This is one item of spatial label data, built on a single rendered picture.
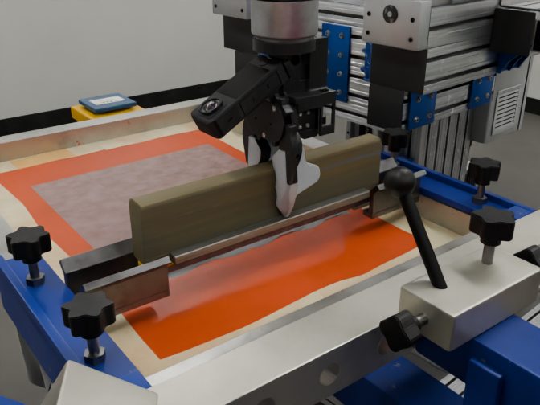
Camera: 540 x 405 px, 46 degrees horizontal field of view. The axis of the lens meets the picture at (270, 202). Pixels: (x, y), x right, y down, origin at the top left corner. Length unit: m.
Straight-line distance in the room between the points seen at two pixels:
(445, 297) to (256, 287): 0.29
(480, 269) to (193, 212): 0.31
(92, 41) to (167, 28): 0.58
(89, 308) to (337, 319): 0.21
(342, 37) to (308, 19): 0.81
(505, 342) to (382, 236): 0.36
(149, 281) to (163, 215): 0.07
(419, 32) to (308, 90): 0.52
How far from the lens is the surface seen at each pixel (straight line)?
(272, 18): 0.70
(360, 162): 0.85
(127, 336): 0.71
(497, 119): 1.91
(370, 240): 0.88
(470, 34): 1.39
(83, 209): 1.00
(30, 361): 1.32
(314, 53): 0.75
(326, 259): 0.83
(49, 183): 1.11
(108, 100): 1.51
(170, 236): 0.71
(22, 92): 4.53
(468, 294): 0.56
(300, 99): 0.72
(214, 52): 5.10
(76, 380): 0.33
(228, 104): 0.69
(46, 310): 0.69
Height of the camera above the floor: 1.37
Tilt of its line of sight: 25 degrees down
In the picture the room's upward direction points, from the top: straight up
